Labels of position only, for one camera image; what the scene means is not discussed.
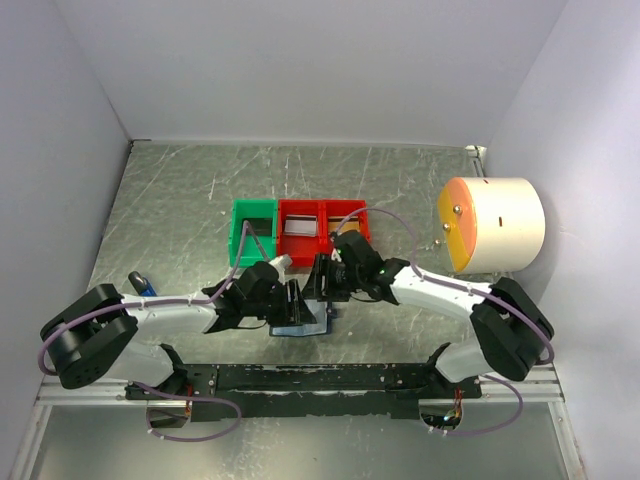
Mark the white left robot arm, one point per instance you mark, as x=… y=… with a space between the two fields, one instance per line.
x=106 y=334

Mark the red plastic bin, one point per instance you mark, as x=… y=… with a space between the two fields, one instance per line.
x=302 y=250
x=341 y=208

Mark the silver credit card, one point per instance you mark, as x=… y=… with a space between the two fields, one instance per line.
x=301 y=225

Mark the blue leather card holder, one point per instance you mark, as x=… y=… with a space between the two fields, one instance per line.
x=323 y=313

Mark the blue black handled tool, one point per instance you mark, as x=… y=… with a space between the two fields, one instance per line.
x=141 y=284

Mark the red plastic bin right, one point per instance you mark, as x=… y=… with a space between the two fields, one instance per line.
x=341 y=208

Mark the gold credit card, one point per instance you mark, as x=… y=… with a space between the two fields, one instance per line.
x=339 y=225

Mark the green plastic bin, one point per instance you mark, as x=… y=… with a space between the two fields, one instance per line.
x=251 y=252

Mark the black credit card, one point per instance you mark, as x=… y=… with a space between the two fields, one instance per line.
x=261 y=226

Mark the red plastic bin middle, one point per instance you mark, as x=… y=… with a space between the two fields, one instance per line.
x=302 y=250

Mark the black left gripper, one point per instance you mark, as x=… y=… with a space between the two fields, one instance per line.
x=295 y=311

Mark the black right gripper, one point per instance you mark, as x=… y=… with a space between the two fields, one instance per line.
x=323 y=266

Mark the aluminium rail frame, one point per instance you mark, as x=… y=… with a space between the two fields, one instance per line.
x=171 y=221

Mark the cream cylinder orange yellow face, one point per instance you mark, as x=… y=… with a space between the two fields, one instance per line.
x=486 y=225

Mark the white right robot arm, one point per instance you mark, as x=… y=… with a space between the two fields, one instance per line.
x=510 y=334

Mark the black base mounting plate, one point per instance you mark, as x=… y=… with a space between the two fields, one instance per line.
x=279 y=391

